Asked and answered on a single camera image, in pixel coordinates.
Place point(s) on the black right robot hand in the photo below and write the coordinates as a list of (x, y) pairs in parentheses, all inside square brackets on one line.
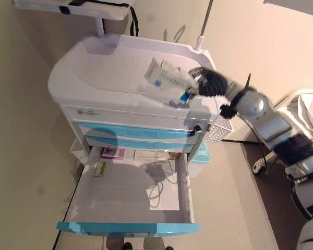
[(211, 83)]

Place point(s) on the white blue medicine box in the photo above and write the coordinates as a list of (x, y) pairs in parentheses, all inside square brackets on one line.
[(167, 78)]

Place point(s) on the blue white cart drawer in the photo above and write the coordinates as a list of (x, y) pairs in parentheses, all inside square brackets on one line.
[(146, 144), (146, 132), (114, 198)]

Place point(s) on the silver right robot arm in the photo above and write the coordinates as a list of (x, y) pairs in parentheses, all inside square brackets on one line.
[(274, 125)]

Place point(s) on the long white medicine box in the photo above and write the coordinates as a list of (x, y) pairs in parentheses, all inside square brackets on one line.
[(151, 155)]

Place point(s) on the white purple medicine box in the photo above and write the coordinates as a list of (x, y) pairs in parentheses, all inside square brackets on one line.
[(113, 153)]

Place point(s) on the white green medicine box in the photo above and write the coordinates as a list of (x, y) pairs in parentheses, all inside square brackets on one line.
[(99, 169)]

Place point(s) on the silver cart latch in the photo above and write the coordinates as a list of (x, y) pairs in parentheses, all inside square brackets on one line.
[(208, 127)]

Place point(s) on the black cart keys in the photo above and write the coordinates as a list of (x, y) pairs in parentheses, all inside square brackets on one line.
[(197, 127)]

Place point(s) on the white perforated side basket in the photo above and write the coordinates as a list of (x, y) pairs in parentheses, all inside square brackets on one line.
[(219, 130)]

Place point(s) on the metal IV pole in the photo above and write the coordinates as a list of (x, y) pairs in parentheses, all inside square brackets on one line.
[(203, 26)]

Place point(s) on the white bin blue lid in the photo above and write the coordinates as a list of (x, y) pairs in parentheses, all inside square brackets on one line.
[(200, 159)]

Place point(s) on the small brown packet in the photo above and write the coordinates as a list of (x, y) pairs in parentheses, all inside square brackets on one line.
[(174, 155)]

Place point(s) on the bed caster wheel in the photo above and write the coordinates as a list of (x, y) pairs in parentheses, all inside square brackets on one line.
[(259, 167)]

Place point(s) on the white folded duvet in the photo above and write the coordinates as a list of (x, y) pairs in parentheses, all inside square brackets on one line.
[(311, 112)]

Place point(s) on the white medical cart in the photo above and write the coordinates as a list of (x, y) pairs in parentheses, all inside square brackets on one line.
[(107, 65)]

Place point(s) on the white side shelf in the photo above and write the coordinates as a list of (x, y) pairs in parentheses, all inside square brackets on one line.
[(94, 9)]

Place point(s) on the silver left robot leg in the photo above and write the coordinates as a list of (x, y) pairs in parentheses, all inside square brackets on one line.
[(127, 246)]

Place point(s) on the black baseboard strip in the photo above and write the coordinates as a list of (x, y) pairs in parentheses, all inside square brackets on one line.
[(56, 240)]

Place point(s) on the white hospital bed frame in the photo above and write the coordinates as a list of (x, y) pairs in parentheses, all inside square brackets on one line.
[(276, 106)]

